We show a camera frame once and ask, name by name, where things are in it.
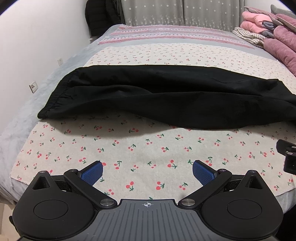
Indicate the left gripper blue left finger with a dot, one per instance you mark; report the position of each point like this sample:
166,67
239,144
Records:
82,182

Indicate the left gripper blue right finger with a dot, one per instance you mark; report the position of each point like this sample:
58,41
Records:
213,182

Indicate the black pants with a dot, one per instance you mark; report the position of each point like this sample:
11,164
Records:
206,98

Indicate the cherry print white blanket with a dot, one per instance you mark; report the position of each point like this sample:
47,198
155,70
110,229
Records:
146,159

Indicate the pink folded quilt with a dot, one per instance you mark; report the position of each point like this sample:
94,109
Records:
282,47

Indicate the striped folded garment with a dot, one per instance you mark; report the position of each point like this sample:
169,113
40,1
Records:
253,38

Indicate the grey folded garment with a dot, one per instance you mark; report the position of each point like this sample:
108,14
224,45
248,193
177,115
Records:
268,29

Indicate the pink folded garment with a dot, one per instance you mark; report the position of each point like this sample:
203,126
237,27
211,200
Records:
253,22

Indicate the grey star print headboard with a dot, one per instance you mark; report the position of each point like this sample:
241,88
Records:
216,14

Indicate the pink striped patterned cloth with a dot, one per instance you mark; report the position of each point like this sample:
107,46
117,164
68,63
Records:
128,33

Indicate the black hanging jacket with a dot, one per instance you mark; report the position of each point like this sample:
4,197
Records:
100,15

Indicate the white wall socket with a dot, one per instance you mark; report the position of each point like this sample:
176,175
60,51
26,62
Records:
33,87

